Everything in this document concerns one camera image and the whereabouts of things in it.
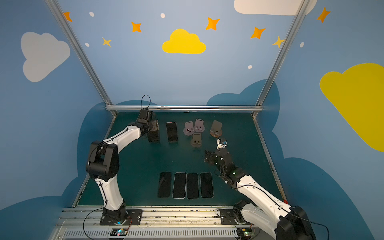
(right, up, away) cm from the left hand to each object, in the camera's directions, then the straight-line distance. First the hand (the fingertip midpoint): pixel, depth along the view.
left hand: (153, 123), depth 99 cm
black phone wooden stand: (+27, -36, -14) cm, 47 cm away
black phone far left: (-1, -9, +5) cm, 10 cm away
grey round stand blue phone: (+29, -12, +2) cm, 32 cm away
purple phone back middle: (+13, -5, 0) cm, 14 cm away
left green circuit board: (-9, -53, -28) cm, 61 cm away
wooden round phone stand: (+43, -3, +3) cm, 43 cm away
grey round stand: (+31, -2, +9) cm, 32 cm away
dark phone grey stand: (+11, -35, -15) cm, 40 cm away
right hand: (+38, -15, -16) cm, 44 cm away
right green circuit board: (+52, -54, -27) cm, 79 cm away
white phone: (+19, -36, -15) cm, 44 cm away
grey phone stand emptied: (+24, -4, +7) cm, 25 cm away
